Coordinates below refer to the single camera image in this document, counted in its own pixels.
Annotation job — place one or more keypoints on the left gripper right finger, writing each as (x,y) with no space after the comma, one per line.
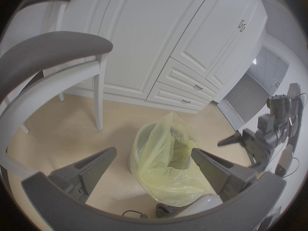
(216,174)

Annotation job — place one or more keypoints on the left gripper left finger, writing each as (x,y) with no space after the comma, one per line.
(96,169)

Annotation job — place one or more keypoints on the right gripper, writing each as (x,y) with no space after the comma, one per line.
(257,145)

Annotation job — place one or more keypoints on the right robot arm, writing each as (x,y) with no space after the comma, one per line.
(279,105)

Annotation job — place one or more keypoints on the yellow plastic bag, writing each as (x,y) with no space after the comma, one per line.
(168,177)

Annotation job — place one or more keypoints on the white trash bin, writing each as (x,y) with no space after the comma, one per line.
(138,143)

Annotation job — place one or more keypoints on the white chair with grey pads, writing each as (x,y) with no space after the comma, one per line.
(48,47)

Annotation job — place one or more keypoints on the white wardrobe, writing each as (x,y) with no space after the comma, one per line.
(144,44)

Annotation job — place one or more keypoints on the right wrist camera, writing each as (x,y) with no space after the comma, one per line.
(266,123)

